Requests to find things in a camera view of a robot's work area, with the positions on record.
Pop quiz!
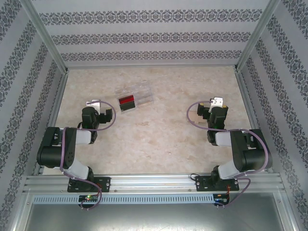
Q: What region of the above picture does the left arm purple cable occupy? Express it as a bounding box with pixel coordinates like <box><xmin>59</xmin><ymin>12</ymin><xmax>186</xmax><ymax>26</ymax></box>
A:
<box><xmin>60</xmin><ymin>100</ymin><xmax>118</xmax><ymax>210</ymax></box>

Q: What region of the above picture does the clear plastic organizer box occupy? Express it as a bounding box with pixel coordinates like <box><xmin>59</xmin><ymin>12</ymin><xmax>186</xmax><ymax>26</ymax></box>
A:
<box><xmin>114</xmin><ymin>81</ymin><xmax>154</xmax><ymax>115</ymax></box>

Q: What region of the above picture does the grey slotted cable duct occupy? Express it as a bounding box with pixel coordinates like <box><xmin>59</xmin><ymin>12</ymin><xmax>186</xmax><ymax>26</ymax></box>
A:
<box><xmin>32</xmin><ymin>193</ymin><xmax>215</xmax><ymax>205</ymax></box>

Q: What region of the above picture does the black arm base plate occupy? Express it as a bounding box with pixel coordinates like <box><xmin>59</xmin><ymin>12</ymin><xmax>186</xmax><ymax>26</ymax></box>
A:
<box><xmin>195</xmin><ymin>175</ymin><xmax>240</xmax><ymax>193</ymax></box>
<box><xmin>67</xmin><ymin>177</ymin><xmax>112</xmax><ymax>193</ymax></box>

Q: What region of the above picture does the small circuit board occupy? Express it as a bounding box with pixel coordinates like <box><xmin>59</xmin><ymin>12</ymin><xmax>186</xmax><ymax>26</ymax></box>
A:
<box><xmin>78</xmin><ymin>194</ymin><xmax>100</xmax><ymax>202</ymax></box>
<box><xmin>214</xmin><ymin>193</ymin><xmax>230</xmax><ymax>203</ymax></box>

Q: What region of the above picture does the aluminium table edge rail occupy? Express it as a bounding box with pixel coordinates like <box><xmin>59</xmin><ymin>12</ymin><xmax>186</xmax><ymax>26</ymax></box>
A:
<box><xmin>64</xmin><ymin>63</ymin><xmax>239</xmax><ymax>69</ymax></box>
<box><xmin>234</xmin><ymin>68</ymin><xmax>274</xmax><ymax>173</ymax></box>
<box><xmin>33</xmin><ymin>69</ymin><xmax>70</xmax><ymax>176</ymax></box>

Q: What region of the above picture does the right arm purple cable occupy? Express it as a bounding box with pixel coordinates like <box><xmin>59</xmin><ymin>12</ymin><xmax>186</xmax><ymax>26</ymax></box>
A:
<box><xmin>187</xmin><ymin>100</ymin><xmax>270</xmax><ymax>207</ymax></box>

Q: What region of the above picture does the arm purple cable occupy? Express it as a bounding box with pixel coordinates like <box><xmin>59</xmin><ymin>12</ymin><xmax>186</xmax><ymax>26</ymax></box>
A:
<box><xmin>187</xmin><ymin>100</ymin><xmax>270</xmax><ymax>207</ymax></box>
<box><xmin>60</xmin><ymin>100</ymin><xmax>118</xmax><ymax>210</ymax></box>

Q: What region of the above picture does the plain red card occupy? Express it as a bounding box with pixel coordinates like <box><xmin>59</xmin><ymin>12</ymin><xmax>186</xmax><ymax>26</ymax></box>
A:
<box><xmin>117</xmin><ymin>95</ymin><xmax>135</xmax><ymax>103</ymax></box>

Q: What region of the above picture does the wide aluminium mounting rail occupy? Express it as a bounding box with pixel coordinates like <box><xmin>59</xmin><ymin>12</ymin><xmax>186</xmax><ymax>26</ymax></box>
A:
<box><xmin>23</xmin><ymin>173</ymin><xmax>282</xmax><ymax>193</ymax></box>

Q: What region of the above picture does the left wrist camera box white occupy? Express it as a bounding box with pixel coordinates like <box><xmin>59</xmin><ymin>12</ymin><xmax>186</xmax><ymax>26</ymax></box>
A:
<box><xmin>86</xmin><ymin>99</ymin><xmax>101</xmax><ymax>109</ymax></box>

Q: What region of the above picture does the grey metal sheet panel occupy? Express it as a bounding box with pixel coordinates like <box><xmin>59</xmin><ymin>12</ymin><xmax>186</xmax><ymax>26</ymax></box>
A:
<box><xmin>14</xmin><ymin>203</ymin><xmax>296</xmax><ymax>231</ymax></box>

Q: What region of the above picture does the black card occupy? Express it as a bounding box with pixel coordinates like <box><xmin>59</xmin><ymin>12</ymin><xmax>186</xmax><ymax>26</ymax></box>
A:
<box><xmin>119</xmin><ymin>102</ymin><xmax>137</xmax><ymax>112</ymax></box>

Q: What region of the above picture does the aluminium frame post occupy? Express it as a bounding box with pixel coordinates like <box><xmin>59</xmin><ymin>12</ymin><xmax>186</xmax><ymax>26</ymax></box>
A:
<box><xmin>234</xmin><ymin>0</ymin><xmax>282</xmax><ymax>72</ymax></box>
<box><xmin>23</xmin><ymin>0</ymin><xmax>70</xmax><ymax>74</ymax></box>

